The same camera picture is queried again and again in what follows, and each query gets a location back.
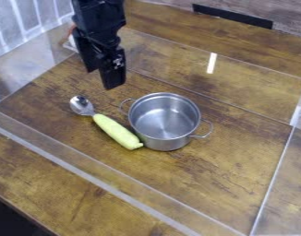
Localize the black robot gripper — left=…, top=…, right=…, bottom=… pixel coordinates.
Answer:
left=71, top=0, right=126, bottom=89

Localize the small stainless steel pot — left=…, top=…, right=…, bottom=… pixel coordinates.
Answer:
left=120, top=92, right=215, bottom=151

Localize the white red toy mushroom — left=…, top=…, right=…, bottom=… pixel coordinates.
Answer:
left=67, top=25, right=75, bottom=47

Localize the black bar on table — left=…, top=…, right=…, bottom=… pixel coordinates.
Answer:
left=193, top=4, right=275, bottom=30

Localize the clear acrylic enclosure wall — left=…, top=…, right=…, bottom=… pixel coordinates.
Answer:
left=0, top=29, right=301, bottom=236

